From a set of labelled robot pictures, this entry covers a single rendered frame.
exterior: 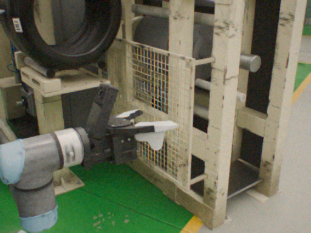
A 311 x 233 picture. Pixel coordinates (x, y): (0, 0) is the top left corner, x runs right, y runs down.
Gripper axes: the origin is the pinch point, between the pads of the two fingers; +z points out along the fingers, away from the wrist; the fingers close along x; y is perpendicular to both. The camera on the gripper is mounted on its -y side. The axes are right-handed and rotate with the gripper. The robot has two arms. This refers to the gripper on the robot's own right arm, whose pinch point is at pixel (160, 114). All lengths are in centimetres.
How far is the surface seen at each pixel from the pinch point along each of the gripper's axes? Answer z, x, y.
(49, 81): 5, -107, 5
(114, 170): 56, -158, 85
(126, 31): 68, -141, -13
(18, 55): -1, -140, -6
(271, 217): 110, -60, 99
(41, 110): 9, -151, 29
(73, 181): 25, -158, 84
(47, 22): 18, -142, -22
